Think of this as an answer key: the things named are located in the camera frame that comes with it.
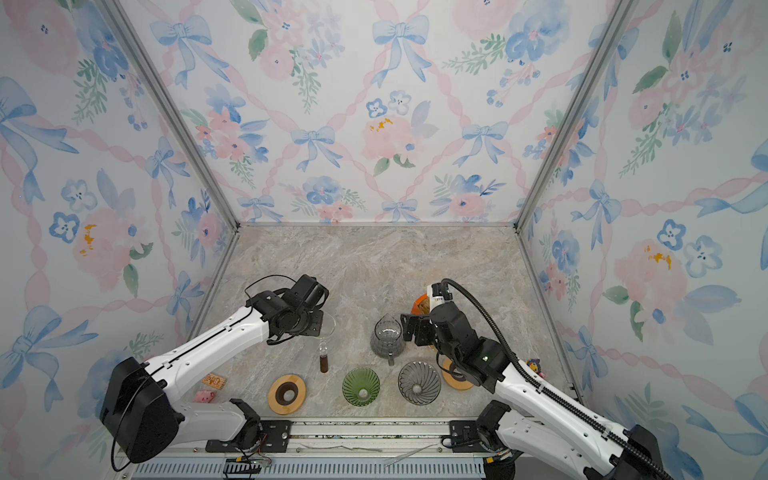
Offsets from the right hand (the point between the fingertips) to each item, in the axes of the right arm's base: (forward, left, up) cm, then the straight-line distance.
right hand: (414, 315), depth 77 cm
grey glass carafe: (-3, +7, -9) cm, 12 cm away
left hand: (+1, +27, -6) cm, 28 cm away
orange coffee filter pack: (+7, -3, -8) cm, 11 cm away
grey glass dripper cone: (-13, -2, -14) cm, 19 cm away
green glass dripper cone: (-14, +14, -15) cm, 25 cm away
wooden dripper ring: (-17, +30, -15) cm, 38 cm away
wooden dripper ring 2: (-12, -10, -16) cm, 22 cm away
